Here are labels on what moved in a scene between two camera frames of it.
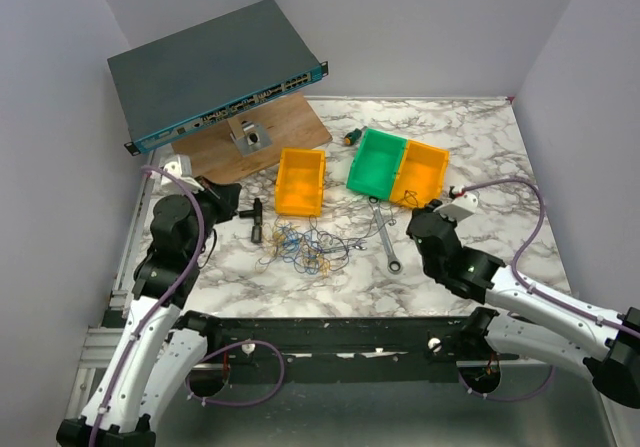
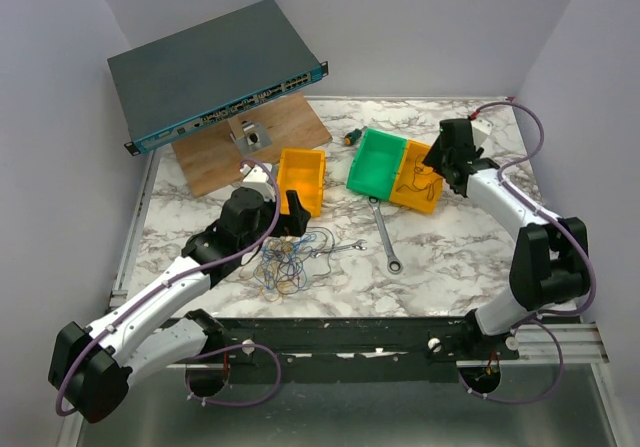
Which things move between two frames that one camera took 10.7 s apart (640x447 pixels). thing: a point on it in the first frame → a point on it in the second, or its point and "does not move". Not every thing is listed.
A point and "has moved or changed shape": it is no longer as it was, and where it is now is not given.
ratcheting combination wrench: x=394 y=264 does not move
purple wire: x=370 y=235 → x=420 y=170
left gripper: x=225 y=196 → x=289 y=224
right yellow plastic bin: x=420 y=174 does not move
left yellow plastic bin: x=300 y=182 does not move
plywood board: x=293 y=128 does not move
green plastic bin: x=376 y=164 does not move
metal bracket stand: x=249 y=137 does not move
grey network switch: x=210 y=70 does not move
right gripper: x=432 y=206 → x=433 y=159
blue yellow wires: x=308 y=250 has moved or changed shape
